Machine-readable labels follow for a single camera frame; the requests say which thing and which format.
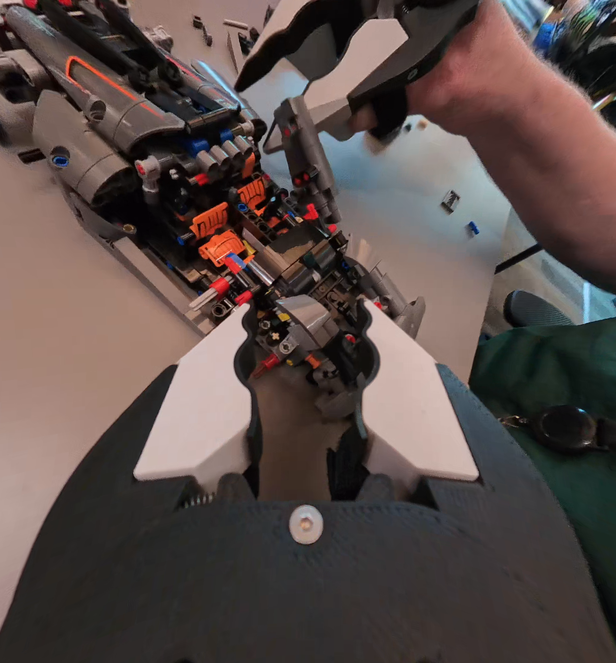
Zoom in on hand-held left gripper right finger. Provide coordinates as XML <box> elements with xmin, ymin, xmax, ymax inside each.
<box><xmin>355</xmin><ymin>299</ymin><xmax>480</xmax><ymax>502</ymax></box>

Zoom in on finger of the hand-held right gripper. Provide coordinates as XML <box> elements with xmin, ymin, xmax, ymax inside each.
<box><xmin>282</xmin><ymin>23</ymin><xmax>410</xmax><ymax>143</ymax></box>
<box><xmin>234</xmin><ymin>0</ymin><xmax>399</xmax><ymax>93</ymax></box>

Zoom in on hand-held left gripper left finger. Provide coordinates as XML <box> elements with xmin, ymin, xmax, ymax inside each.
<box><xmin>133</xmin><ymin>304</ymin><xmax>263</xmax><ymax>495</ymax></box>

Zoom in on grey and black lego car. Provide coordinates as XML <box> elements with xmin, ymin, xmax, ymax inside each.
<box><xmin>0</xmin><ymin>0</ymin><xmax>428</xmax><ymax>421</ymax></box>

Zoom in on person's right forearm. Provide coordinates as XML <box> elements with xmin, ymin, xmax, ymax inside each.
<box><xmin>463</xmin><ymin>57</ymin><xmax>616</xmax><ymax>304</ymax></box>

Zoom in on scattered small lego pieces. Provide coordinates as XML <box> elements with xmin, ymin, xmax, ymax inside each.
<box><xmin>191</xmin><ymin>15</ymin><xmax>261</xmax><ymax>74</ymax></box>

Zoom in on person's right hand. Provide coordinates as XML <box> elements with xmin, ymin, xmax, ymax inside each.
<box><xmin>350</xmin><ymin>0</ymin><xmax>552</xmax><ymax>151</ymax></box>

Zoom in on black badge reel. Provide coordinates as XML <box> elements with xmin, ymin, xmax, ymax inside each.
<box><xmin>499</xmin><ymin>405</ymin><xmax>616</xmax><ymax>455</ymax></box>

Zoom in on black chair armrest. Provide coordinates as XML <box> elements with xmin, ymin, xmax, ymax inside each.
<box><xmin>503</xmin><ymin>290</ymin><xmax>575</xmax><ymax>328</ymax></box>

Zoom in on person's green shirt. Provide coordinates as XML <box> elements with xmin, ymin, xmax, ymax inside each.
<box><xmin>468</xmin><ymin>310</ymin><xmax>616</xmax><ymax>663</ymax></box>

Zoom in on black table leg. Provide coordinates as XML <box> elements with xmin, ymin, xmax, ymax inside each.
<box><xmin>494</xmin><ymin>242</ymin><xmax>545</xmax><ymax>274</ymax></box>

